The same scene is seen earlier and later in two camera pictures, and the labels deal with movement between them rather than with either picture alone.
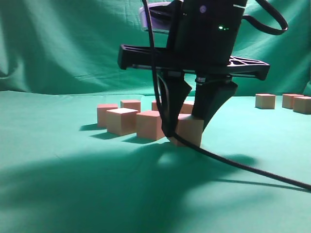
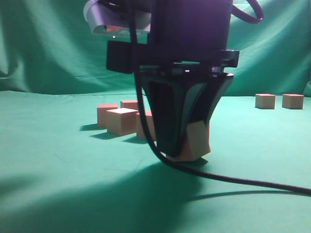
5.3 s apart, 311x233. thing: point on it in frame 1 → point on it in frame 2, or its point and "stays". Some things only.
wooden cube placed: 102,120 stays
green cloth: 60,173 stays
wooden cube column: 302,104 → 197,144
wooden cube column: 265,101 stays
